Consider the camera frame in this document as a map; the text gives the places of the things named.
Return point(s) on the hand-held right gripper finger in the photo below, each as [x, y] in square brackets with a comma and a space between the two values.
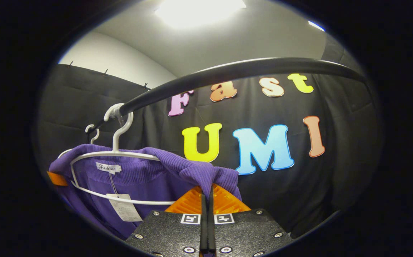
[210, 232]
[203, 232]

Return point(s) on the black metal clothes rack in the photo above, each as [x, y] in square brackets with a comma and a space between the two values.
[245, 67]

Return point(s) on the ceiling light panel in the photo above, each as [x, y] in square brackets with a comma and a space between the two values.
[316, 25]

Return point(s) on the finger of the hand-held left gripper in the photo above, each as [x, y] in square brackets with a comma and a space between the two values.
[57, 179]

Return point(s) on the purple ribbed shirt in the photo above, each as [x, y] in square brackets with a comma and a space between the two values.
[138, 178]

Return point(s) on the white plastic clothes hanger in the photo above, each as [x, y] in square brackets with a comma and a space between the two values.
[97, 135]
[115, 144]

